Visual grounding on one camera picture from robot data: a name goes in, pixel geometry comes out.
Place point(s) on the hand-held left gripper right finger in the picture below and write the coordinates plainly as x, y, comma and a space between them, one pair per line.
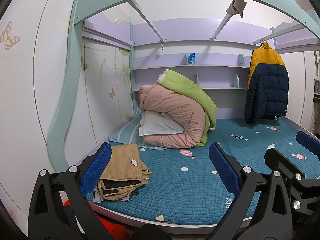
223, 167

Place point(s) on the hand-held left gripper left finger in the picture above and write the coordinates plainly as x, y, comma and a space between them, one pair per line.
96, 168

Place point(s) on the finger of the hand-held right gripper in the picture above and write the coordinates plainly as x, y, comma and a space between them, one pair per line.
282, 161
308, 140

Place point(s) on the tan quilted jacket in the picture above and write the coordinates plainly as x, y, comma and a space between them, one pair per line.
122, 162

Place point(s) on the folded grey garment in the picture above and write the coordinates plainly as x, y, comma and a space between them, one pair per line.
97, 197

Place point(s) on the teal quilted bed mat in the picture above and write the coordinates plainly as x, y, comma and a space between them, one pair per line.
187, 187

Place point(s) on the teal striped pillow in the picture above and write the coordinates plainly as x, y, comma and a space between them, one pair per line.
125, 135

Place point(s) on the folded navy garment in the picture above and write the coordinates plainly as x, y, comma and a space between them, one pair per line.
135, 193

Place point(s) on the white cabinet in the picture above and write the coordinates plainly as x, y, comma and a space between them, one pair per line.
308, 92

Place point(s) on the red cloth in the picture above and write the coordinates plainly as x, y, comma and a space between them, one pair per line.
112, 230

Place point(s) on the yellow and navy puffer jacket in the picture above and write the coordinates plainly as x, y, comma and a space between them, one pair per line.
267, 85

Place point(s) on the white pillow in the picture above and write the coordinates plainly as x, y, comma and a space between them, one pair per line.
157, 126

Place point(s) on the pink quilt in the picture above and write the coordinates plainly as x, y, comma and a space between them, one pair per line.
170, 110

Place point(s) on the green quilt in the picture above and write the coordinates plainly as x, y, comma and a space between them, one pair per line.
192, 90

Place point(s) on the purple shelf unit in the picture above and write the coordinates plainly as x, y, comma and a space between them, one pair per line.
212, 66

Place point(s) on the small blue box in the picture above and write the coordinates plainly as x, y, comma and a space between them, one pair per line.
193, 58

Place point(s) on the beige cloth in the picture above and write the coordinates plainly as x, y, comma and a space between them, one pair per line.
236, 7

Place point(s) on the picture frame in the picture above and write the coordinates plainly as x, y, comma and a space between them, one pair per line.
317, 87

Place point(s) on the butterfly wall sticker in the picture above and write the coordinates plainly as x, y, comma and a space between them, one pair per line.
8, 36

